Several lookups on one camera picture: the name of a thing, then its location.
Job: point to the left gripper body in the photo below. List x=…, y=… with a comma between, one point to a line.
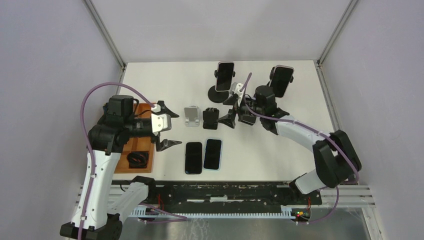
x=156, y=138

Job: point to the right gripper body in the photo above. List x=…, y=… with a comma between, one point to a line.
x=243, y=110

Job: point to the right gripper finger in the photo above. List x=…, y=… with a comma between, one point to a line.
x=228, y=119
x=233, y=99

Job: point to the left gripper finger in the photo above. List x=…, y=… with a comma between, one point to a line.
x=165, y=110
x=166, y=144

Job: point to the black folding phone stand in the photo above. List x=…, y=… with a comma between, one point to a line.
x=210, y=116

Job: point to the white folding phone stand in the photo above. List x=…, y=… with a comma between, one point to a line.
x=192, y=116

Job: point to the black phone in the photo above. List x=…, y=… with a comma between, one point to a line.
x=193, y=158

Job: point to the light blue case phone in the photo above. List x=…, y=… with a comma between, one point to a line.
x=212, y=154

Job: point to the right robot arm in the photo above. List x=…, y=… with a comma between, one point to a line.
x=335, y=158

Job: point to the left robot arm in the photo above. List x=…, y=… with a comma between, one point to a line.
x=95, y=218

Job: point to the black round base stand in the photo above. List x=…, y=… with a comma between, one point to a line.
x=217, y=97

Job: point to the pink case phone on stand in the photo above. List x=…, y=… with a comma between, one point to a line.
x=224, y=75

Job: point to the clear case phone on stand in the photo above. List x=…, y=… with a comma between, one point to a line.
x=279, y=79

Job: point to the orange wooden organizer tray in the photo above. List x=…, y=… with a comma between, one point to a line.
x=139, y=145

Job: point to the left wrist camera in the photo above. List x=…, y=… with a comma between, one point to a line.
x=159, y=122

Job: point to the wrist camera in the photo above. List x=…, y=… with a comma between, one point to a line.
x=237, y=90
x=159, y=122

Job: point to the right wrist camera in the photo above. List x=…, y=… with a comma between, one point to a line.
x=237, y=90

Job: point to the white slotted cable duct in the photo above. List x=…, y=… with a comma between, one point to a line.
x=146, y=212

